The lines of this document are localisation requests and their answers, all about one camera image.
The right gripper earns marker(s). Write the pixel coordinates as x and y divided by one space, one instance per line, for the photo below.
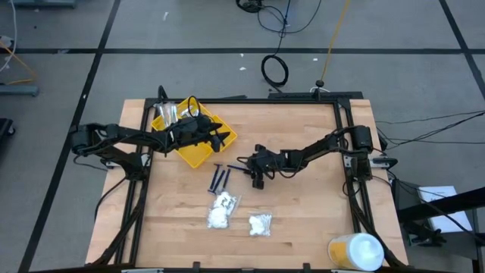
265 163

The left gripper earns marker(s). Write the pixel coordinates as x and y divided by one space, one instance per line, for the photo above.
189 132

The silver toothpaste sachet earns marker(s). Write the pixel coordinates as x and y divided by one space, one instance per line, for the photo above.
186 112

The clear toothbrush pack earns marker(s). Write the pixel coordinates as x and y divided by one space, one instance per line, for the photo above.
173 113
163 113

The long cotton ball bag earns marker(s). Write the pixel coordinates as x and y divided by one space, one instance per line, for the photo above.
219 212

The small cotton swab bag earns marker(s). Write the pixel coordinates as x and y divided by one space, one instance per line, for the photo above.
259 225

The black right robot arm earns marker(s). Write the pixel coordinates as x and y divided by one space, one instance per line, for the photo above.
314 146

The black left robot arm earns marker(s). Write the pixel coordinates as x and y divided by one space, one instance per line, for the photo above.
125 132

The white jar yellow label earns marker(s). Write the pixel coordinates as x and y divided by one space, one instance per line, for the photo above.
360 252

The black metal beam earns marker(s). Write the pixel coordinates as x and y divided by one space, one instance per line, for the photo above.
443 204

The white booklet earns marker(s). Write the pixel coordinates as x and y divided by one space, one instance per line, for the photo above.
451 223

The black floor object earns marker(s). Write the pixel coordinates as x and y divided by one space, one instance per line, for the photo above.
4 129

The black aluminium table frame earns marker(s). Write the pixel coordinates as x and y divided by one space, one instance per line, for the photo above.
265 101

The black clamp bracket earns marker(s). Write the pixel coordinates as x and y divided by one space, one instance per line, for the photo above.
420 231

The grey floor rail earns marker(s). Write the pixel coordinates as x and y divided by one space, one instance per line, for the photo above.
41 3
19 91

